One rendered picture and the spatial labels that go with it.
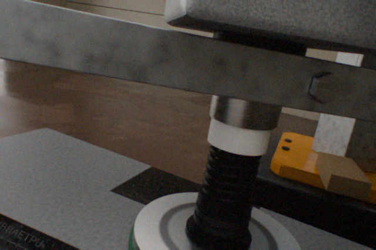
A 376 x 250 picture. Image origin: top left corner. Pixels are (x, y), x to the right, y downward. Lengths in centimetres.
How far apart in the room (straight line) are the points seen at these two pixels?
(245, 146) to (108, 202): 30
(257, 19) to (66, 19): 15
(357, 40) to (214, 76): 12
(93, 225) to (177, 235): 15
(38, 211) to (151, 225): 20
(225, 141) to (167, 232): 14
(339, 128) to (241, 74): 91
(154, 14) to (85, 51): 737
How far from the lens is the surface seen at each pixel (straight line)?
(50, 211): 55
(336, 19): 28
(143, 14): 782
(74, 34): 29
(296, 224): 64
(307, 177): 106
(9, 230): 54
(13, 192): 61
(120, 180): 65
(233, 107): 34
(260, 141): 36
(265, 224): 48
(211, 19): 24
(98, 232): 51
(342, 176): 95
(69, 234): 50
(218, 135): 35
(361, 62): 52
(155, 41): 29
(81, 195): 60
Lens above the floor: 111
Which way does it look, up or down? 15 degrees down
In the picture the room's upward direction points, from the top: 10 degrees clockwise
